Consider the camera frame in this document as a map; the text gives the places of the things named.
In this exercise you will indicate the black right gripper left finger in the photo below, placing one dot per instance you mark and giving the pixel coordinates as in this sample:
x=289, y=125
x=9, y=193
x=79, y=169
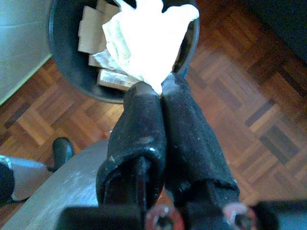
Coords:
x=136, y=134

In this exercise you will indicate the cardboard box with barcode label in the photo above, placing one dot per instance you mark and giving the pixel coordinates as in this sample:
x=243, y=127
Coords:
x=112, y=80

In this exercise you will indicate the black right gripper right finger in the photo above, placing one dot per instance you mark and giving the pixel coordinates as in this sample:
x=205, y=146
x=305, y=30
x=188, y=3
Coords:
x=192, y=148

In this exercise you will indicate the black round trash bin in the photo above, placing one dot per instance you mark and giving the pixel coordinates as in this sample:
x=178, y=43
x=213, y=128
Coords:
x=63, y=48

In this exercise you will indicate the white tissue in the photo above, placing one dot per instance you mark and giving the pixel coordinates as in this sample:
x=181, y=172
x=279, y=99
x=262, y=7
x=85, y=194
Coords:
x=153, y=36

